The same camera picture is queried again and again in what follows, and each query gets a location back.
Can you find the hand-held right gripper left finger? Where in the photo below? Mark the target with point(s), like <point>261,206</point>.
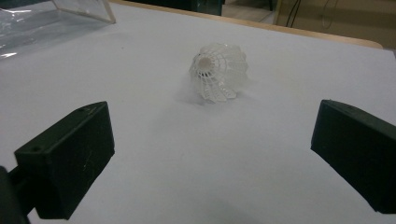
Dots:
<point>67,155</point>

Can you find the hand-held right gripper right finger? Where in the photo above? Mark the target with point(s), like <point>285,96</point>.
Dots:
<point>358,149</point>

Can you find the clear plastic box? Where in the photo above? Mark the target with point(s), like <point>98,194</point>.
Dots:
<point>46,21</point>

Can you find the white plastic shuttlecock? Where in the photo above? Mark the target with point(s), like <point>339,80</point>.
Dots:
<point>218,73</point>

